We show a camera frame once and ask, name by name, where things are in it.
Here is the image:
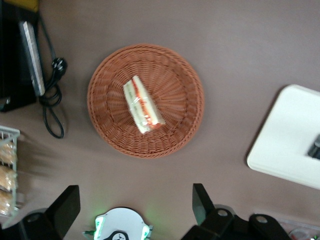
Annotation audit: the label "white plastic tray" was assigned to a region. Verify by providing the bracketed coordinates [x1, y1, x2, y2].
[246, 84, 320, 197]

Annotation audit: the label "black power cable with plug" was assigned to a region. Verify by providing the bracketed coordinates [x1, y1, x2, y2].
[37, 18, 69, 139]

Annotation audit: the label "wrapped brown bread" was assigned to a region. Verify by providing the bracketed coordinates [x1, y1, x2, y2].
[0, 165, 19, 191]
[0, 142, 18, 166]
[0, 190, 14, 216]

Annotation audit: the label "small black object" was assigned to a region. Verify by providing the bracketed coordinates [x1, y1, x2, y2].
[307, 134, 320, 160]

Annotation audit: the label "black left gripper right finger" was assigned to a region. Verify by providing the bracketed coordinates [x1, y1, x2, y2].
[181, 183, 236, 240]

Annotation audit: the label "clear plastic container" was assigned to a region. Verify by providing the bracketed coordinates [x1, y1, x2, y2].
[274, 216, 320, 240]

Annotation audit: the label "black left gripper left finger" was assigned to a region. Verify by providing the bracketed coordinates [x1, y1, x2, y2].
[19, 184, 81, 240]

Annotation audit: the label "plastic-wrapped triangle sandwich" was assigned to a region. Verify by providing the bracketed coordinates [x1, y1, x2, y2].
[122, 75, 166, 135]

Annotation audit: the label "black appliance box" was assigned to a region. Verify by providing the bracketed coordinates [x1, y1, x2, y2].
[0, 0, 42, 113]

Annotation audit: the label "round brown wicker basket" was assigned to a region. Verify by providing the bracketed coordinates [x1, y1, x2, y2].
[87, 43, 205, 159]

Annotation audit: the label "yellow object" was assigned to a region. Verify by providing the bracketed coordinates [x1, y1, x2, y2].
[24, 0, 40, 12]

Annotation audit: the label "white round base green lights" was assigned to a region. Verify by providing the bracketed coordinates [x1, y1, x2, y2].
[82, 206, 154, 240]

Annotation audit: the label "white wire rack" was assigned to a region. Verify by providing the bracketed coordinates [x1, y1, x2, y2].
[0, 125, 25, 229]

